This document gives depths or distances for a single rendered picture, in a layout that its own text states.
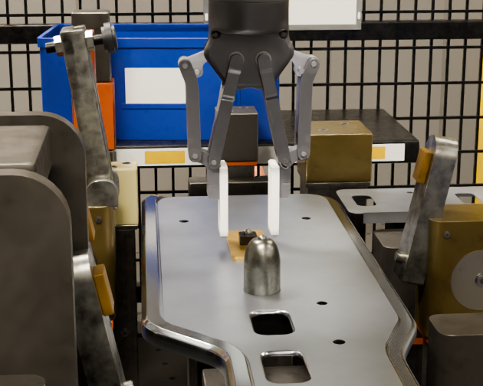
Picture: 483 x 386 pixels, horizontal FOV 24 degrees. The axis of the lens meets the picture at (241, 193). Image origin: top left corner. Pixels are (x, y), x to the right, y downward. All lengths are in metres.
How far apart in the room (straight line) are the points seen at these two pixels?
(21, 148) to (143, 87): 0.75
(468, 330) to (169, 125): 0.61
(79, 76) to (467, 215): 0.38
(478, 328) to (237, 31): 0.34
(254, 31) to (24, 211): 0.45
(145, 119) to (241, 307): 0.53
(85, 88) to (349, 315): 0.32
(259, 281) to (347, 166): 0.40
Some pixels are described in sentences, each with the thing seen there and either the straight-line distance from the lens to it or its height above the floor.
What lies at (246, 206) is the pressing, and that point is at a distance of 1.23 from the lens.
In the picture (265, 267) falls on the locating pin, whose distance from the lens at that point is 0.96.
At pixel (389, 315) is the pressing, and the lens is 0.93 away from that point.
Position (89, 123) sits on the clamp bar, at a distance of 1.04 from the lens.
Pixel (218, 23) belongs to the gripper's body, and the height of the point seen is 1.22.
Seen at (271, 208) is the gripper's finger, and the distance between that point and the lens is 1.07.
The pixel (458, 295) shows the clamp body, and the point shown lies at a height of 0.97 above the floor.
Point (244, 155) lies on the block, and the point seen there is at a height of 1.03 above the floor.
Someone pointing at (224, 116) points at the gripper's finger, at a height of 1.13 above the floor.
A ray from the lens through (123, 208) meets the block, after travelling 1.15.
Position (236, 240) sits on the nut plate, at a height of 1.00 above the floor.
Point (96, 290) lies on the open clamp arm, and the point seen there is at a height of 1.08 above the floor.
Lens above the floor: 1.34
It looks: 15 degrees down
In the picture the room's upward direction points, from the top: straight up
